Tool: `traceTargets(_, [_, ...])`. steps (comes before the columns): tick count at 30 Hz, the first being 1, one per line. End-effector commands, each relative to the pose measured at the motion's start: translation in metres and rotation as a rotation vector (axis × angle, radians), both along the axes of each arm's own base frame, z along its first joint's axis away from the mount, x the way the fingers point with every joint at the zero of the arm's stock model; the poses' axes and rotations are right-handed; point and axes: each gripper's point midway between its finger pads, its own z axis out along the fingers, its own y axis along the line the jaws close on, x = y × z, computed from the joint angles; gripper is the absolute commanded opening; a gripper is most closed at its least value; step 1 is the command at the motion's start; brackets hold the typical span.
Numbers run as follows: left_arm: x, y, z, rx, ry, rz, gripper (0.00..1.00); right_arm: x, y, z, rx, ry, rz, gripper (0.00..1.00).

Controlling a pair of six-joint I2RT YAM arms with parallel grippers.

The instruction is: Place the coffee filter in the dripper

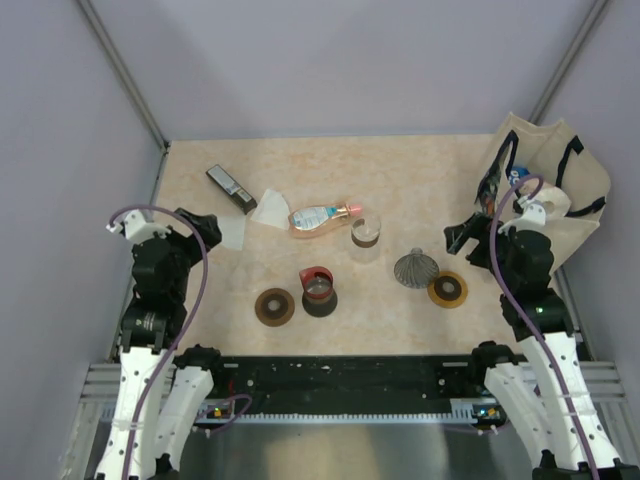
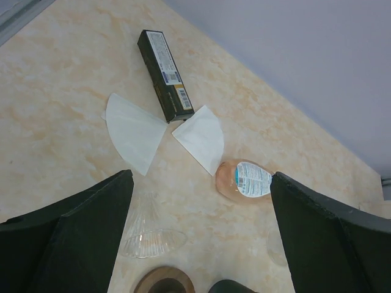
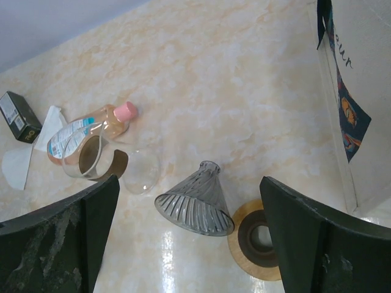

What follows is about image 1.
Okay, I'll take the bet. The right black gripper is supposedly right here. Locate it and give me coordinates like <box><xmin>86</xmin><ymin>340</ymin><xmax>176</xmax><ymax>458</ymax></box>
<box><xmin>444</xmin><ymin>211</ymin><xmax>516</xmax><ymax>291</ymax></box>

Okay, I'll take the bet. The clear ribbed glass dripper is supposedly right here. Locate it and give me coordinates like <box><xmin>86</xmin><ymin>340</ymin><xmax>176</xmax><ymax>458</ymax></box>
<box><xmin>393</xmin><ymin>247</ymin><xmax>440</xmax><ymax>289</ymax></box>

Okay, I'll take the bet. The white coffee filter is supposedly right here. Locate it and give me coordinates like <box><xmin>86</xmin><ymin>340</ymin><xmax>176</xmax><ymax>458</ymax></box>
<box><xmin>251</xmin><ymin>189</ymin><xmax>290</xmax><ymax>230</ymax></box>
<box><xmin>218</xmin><ymin>215</ymin><xmax>246</xmax><ymax>251</ymax></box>

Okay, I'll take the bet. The light wooden dripper ring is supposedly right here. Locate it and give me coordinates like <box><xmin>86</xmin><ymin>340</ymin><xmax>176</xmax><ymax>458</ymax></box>
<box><xmin>427</xmin><ymin>270</ymin><xmax>469</xmax><ymax>310</ymax></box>

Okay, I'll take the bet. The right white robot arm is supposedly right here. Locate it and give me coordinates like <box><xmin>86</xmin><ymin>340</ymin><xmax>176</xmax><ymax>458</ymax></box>
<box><xmin>444</xmin><ymin>213</ymin><xmax>639</xmax><ymax>479</ymax></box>

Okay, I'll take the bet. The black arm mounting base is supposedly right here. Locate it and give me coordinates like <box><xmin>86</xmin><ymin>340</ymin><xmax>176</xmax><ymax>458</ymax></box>
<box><xmin>205</xmin><ymin>355</ymin><xmax>499</xmax><ymax>418</ymax></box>

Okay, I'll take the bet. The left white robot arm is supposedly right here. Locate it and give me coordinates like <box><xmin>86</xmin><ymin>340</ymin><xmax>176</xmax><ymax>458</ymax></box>
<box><xmin>94</xmin><ymin>205</ymin><xmax>227</xmax><ymax>479</ymax></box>

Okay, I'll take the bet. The white flat coffee filter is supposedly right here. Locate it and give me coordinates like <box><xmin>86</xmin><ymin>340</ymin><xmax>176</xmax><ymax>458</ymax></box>
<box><xmin>218</xmin><ymin>215</ymin><xmax>246</xmax><ymax>251</ymax></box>

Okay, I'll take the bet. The black toothpaste box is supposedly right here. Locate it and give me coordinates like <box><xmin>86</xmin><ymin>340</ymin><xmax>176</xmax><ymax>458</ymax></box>
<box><xmin>206</xmin><ymin>164</ymin><xmax>258</xmax><ymax>215</ymax></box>

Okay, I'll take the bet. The blue snack package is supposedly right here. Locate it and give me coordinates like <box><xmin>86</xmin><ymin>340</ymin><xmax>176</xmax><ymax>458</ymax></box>
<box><xmin>507</xmin><ymin>166</ymin><xmax>530</xmax><ymax>186</ymax></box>

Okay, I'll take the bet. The white paper roll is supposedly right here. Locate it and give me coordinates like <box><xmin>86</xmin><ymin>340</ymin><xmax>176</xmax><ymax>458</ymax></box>
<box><xmin>533</xmin><ymin>183</ymin><xmax>571</xmax><ymax>220</ymax></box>

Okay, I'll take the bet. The pink liquid bottle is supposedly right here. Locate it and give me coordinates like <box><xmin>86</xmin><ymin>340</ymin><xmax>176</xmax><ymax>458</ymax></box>
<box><xmin>288</xmin><ymin>203</ymin><xmax>363</xmax><ymax>238</ymax></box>

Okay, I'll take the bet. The clear glass carafe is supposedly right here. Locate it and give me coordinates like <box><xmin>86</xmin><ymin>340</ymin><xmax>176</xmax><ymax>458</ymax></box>
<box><xmin>349</xmin><ymin>213</ymin><xmax>382</xmax><ymax>264</ymax></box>

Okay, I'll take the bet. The beige canvas tote bag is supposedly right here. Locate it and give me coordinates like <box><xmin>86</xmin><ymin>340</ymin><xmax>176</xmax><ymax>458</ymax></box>
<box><xmin>475</xmin><ymin>113</ymin><xmax>611</xmax><ymax>271</ymax></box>

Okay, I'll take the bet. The red rimmed glass carafe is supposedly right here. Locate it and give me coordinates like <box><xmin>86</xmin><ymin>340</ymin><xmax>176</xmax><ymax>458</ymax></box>
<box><xmin>299</xmin><ymin>266</ymin><xmax>338</xmax><ymax>318</ymax></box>

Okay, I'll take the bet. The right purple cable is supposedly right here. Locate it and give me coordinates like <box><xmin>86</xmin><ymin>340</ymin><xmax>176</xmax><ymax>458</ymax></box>
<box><xmin>442</xmin><ymin>173</ymin><xmax>601</xmax><ymax>480</ymax></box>

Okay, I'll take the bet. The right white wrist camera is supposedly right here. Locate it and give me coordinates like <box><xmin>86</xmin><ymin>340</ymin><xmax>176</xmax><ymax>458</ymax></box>
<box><xmin>498</xmin><ymin>200</ymin><xmax>547</xmax><ymax>235</ymax></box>

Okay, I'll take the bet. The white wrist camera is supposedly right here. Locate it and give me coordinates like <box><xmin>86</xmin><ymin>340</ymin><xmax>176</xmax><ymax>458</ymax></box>
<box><xmin>498</xmin><ymin>200</ymin><xmax>547</xmax><ymax>235</ymax></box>
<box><xmin>106</xmin><ymin>210</ymin><xmax>171</xmax><ymax>244</ymax></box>

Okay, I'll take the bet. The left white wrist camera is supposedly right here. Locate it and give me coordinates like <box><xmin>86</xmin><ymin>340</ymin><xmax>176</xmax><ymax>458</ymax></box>
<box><xmin>106</xmin><ymin>210</ymin><xmax>171</xmax><ymax>244</ymax></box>

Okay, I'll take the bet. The dark wooden dripper ring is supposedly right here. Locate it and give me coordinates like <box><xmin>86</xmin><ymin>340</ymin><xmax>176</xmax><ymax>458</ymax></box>
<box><xmin>254</xmin><ymin>287</ymin><xmax>296</xmax><ymax>328</ymax></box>

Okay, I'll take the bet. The white slotted cable duct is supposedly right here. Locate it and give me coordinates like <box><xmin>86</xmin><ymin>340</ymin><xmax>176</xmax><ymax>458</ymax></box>
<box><xmin>237</xmin><ymin>398</ymin><xmax>498</xmax><ymax>425</ymax></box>

